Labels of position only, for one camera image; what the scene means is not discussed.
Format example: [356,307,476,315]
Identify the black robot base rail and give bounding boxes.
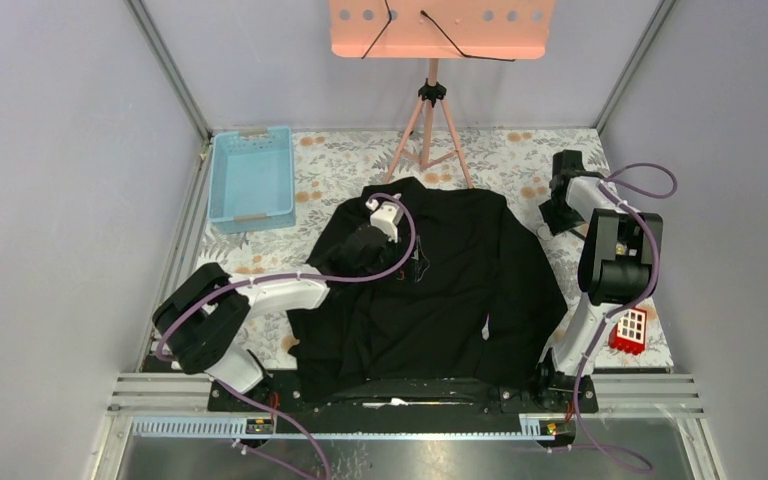
[207,370,600,440]

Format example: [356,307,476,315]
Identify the pink music stand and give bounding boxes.
[328,0,556,187]

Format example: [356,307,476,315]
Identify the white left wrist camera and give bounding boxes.
[365,199,404,243]

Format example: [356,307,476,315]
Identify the light blue plastic basket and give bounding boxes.
[207,126,296,235]

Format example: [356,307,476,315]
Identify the aluminium frame rail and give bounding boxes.
[125,0,216,140]

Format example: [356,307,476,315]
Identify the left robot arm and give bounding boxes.
[152,221,418,411]

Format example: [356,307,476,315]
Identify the black shirt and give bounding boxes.
[288,177,567,399]

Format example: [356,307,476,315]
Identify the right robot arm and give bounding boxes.
[531,150,663,413]

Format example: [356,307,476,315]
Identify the red white grid box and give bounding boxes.
[608,308,648,355]

